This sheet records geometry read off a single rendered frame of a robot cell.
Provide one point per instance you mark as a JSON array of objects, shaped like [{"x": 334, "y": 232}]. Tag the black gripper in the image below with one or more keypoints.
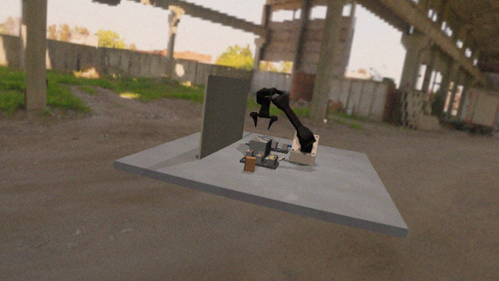
[{"x": 254, "y": 115}]

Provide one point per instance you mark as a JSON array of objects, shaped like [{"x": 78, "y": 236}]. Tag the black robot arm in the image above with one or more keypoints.
[{"x": 304, "y": 134}]

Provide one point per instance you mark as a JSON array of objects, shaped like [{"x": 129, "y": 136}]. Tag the dark grey panel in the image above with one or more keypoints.
[{"x": 223, "y": 113}]

